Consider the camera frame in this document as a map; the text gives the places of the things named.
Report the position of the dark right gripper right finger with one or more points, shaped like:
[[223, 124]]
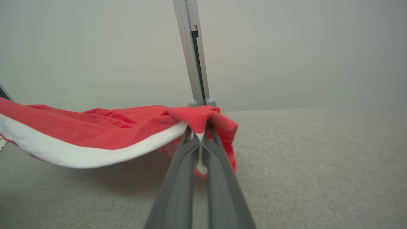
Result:
[[222, 197]]

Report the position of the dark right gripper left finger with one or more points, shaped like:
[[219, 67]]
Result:
[[178, 197]]

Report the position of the red white shorts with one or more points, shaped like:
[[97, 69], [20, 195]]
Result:
[[95, 133]]

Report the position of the grey partition post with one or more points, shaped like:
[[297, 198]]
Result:
[[189, 63]]

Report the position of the grey metal frame leg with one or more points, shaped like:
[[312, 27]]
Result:
[[4, 92]]

